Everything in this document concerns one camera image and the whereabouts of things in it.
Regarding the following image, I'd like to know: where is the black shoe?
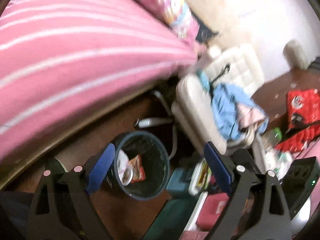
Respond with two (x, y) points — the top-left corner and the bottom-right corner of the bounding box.
(44, 158), (68, 174)

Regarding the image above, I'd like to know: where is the red printed bag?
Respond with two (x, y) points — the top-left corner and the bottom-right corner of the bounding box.
(276, 89), (319, 153)

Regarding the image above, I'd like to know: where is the blue clothing on chair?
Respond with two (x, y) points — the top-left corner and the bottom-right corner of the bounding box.
(196, 70), (269, 141)

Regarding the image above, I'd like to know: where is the teal storage box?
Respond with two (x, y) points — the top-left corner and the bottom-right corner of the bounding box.
(166, 166), (195, 198)

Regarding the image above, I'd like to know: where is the blue round trash bin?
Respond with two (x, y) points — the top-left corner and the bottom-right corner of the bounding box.
(106, 131), (170, 200)

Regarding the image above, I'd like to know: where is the pink striped bed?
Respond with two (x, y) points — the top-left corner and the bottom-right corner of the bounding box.
(1, 0), (197, 164)

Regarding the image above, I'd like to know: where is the green snack box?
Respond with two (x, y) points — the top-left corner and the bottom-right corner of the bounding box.
(196, 160), (212, 190)

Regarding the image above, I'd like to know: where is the colourful striped quilt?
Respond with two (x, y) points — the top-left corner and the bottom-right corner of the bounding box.
(136, 0), (200, 46)

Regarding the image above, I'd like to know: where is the cream office chair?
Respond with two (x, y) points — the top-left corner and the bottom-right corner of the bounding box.
(135, 45), (266, 160)

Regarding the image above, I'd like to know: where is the dark blue pillow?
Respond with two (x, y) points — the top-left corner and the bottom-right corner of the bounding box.
(194, 15), (220, 43)

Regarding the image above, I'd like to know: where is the red snack wrapper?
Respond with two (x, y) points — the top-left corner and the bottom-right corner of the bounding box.
(129, 155), (146, 183)

